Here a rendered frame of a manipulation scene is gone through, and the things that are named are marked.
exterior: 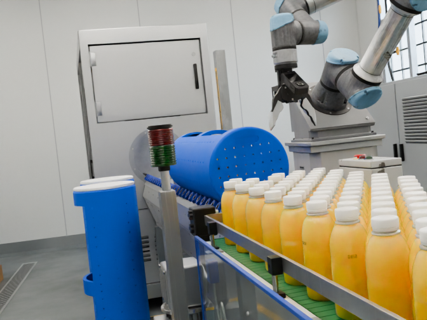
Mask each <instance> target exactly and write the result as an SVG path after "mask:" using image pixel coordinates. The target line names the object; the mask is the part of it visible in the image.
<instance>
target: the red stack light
mask: <svg viewBox="0 0 427 320"><path fill-rule="evenodd" d="M147 136H148V137H147V138H148V144H149V147H154V146H160V145H171V144H174V143H175V142H174V141H175V140H174V134H173V128H166V129H159V130H148V131H147Z"/></svg>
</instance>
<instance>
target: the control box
mask: <svg viewBox="0 0 427 320"><path fill-rule="evenodd" d="M339 166H340V167H339V169H340V170H343V173H344V174H343V177H344V179H345V180H346V181H347V178H348V175H349V172H352V171H363V174H364V176H363V178H364V179H365V180H364V181H365V182H366V183H367V184H368V186H369V188H370V187H371V175H372V174H376V173H387V174H388V180H389V183H390V186H391V188H392V189H393V192H394V193H396V191H397V189H399V188H398V186H399V184H398V177H401V176H403V173H402V158H401V157H381V158H380V157H372V159H357V157H355V158H349V159H340V160H339Z"/></svg>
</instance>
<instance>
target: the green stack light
mask: <svg viewBox="0 0 427 320"><path fill-rule="evenodd" d="M149 154H150V155H149V156H150V162H151V167H162V166H171V165H176V164H177V160H176V152H175V145H174V144H172V145H160V146H154V147H149Z"/></svg>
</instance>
